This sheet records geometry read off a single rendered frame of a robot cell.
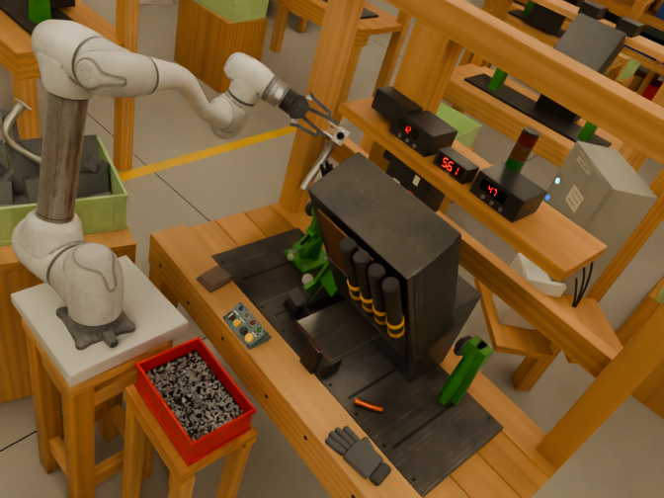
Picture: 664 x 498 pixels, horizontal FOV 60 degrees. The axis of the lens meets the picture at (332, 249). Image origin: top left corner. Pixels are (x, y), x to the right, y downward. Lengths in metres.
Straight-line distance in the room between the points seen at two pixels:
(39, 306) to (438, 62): 1.43
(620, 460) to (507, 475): 1.70
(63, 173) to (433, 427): 1.32
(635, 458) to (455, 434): 1.89
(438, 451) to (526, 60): 1.14
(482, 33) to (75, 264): 1.29
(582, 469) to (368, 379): 1.74
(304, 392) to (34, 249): 0.90
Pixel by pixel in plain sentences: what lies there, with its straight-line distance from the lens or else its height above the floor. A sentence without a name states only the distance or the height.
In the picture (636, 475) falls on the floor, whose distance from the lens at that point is 3.61.
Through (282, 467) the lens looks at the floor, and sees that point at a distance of 2.73.
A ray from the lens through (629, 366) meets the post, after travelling 1.77.
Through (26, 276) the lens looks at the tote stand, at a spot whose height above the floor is 0.72.
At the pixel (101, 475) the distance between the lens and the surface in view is 2.41.
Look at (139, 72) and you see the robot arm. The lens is 1.55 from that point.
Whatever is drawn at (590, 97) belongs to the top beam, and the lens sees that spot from 1.61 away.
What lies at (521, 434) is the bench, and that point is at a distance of 2.08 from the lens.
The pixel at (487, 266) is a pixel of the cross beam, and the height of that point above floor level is 1.25.
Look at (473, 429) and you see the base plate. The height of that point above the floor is 0.90.
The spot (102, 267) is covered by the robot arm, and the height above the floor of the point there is 1.15.
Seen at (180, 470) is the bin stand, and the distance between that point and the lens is 1.75.
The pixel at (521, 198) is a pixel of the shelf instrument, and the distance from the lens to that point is 1.64.
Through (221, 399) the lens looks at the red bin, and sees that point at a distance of 1.79.
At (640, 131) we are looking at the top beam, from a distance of 1.57.
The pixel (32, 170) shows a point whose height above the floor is 0.93.
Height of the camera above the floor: 2.34
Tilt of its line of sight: 38 degrees down
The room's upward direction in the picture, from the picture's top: 19 degrees clockwise
